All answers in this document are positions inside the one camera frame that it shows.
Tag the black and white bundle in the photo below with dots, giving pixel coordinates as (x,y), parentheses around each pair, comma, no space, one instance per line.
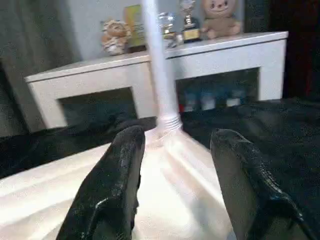
(170,42)

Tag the white plastic table top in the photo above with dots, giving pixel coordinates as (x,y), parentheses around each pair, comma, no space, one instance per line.
(175,175)

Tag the white plastic table leg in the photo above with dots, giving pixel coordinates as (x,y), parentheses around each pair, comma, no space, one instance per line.
(160,75)

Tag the grey-green curtain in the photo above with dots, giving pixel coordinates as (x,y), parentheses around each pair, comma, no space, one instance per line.
(30,32)

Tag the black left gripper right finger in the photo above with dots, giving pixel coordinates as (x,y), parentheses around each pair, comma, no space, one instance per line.
(250,195)

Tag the white cabinet with glass doors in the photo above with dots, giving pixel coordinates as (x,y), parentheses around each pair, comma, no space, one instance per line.
(100,72)

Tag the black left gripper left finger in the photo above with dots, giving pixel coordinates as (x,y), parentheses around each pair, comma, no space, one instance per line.
(110,190)

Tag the black mat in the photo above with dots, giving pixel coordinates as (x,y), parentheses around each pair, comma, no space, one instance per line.
(275,125)

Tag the small white figurine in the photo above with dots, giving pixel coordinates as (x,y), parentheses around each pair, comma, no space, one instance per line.
(179,39)

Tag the white plastic bottle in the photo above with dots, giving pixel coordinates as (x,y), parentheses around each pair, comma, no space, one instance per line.
(208,101)
(235,98)

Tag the white spotted plush toy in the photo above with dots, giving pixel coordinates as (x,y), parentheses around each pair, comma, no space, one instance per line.
(115,37)

